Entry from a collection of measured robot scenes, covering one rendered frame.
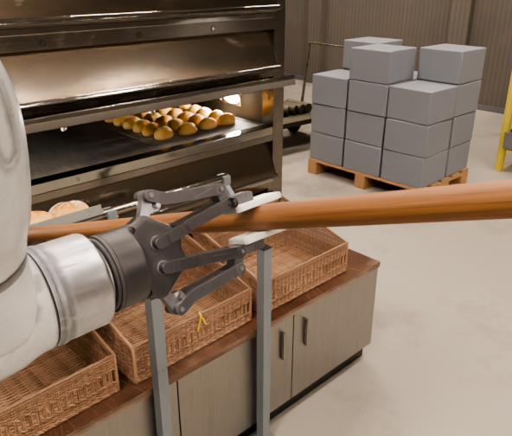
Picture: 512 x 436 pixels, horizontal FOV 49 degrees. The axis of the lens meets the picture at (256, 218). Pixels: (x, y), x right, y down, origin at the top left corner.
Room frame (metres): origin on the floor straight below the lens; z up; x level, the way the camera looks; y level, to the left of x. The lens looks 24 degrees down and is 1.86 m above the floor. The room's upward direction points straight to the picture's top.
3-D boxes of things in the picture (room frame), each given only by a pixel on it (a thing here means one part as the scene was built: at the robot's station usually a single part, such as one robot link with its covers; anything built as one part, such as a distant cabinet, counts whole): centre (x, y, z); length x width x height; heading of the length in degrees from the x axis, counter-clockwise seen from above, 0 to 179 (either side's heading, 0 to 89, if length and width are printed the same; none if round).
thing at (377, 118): (5.25, -1.28, 0.63); 1.27 x 0.86 x 1.26; 44
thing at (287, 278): (2.29, -0.06, 0.72); 0.56 x 0.49 x 0.28; 133
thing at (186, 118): (2.77, 0.46, 1.21); 0.61 x 0.48 x 0.06; 43
